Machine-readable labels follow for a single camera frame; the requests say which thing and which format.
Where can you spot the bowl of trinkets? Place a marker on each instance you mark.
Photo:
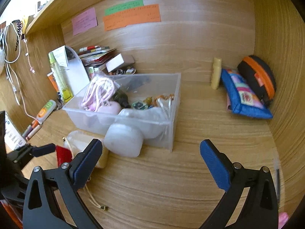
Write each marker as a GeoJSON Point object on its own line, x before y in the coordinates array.
{"type": "Point", "coordinates": [124, 71]}

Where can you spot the red pouch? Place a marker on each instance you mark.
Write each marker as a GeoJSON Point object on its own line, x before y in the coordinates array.
{"type": "Point", "coordinates": [63, 155]}

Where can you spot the blue patchwork pencil pouch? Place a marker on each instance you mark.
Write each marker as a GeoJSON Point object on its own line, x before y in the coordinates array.
{"type": "Point", "coordinates": [242, 99]}

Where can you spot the orange sticky note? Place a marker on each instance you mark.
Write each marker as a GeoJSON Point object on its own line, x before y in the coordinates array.
{"type": "Point", "coordinates": [136, 15]}

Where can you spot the pink round case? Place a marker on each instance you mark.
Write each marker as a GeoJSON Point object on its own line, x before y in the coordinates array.
{"type": "Point", "coordinates": [110, 107]}

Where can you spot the gourd charm with orange cord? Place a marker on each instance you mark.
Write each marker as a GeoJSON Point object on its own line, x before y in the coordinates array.
{"type": "Point", "coordinates": [153, 101]}

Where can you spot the black orange zipper case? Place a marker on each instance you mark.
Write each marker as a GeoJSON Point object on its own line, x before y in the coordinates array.
{"type": "Point", "coordinates": [259, 77]}

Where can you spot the cream lotion tube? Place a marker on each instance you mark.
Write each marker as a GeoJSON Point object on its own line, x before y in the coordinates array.
{"type": "Point", "coordinates": [216, 74]}

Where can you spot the beige drawstring pouch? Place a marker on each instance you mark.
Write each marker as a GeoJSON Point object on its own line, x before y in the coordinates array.
{"type": "Point", "coordinates": [76, 142]}

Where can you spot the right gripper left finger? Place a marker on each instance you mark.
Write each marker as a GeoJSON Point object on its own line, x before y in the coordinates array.
{"type": "Point", "coordinates": [41, 209]}

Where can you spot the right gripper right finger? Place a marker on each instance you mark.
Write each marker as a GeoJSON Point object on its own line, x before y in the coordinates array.
{"type": "Point", "coordinates": [260, 209]}

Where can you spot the stack of books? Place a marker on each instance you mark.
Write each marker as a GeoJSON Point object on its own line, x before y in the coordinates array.
{"type": "Point", "coordinates": [95, 60]}

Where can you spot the red white marker pen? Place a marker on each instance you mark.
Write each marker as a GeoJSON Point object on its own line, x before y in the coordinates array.
{"type": "Point", "coordinates": [89, 48]}

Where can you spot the clear plastic storage bin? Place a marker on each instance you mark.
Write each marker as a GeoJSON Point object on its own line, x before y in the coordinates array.
{"type": "Point", "coordinates": [82, 108]}

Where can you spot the green sticky note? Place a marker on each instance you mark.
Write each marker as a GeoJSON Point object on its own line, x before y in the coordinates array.
{"type": "Point", "coordinates": [123, 6]}

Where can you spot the white cloth pouch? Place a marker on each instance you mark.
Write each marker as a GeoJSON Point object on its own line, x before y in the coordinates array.
{"type": "Point", "coordinates": [151, 122]}

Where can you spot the orange tube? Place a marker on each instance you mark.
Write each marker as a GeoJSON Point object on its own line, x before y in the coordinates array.
{"type": "Point", "coordinates": [52, 80]}

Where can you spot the dark green glass bottle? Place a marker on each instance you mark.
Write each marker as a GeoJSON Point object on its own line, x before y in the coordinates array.
{"type": "Point", "coordinates": [120, 97]}

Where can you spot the green patterned small box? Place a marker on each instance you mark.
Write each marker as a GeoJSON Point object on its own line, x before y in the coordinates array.
{"type": "Point", "coordinates": [140, 105]}

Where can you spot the pink sticky note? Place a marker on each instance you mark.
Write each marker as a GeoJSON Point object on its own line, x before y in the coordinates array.
{"type": "Point", "coordinates": [84, 21]}

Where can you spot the glue bottle green orange label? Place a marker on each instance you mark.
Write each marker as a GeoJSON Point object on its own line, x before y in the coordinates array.
{"type": "Point", "coordinates": [47, 109]}

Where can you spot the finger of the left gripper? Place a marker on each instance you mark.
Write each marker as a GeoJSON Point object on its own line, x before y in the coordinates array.
{"type": "Point", "coordinates": [43, 150]}

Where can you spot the yellow spray bottle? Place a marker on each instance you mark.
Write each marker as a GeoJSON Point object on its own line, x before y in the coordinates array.
{"type": "Point", "coordinates": [63, 88]}

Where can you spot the white round plastic container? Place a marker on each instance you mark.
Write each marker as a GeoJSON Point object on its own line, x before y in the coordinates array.
{"type": "Point", "coordinates": [123, 140]}

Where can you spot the white paper sheet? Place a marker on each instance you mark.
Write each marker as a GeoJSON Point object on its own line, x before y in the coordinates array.
{"type": "Point", "coordinates": [72, 68]}

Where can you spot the small white cardboard box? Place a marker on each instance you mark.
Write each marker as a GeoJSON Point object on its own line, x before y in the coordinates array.
{"type": "Point", "coordinates": [119, 61]}

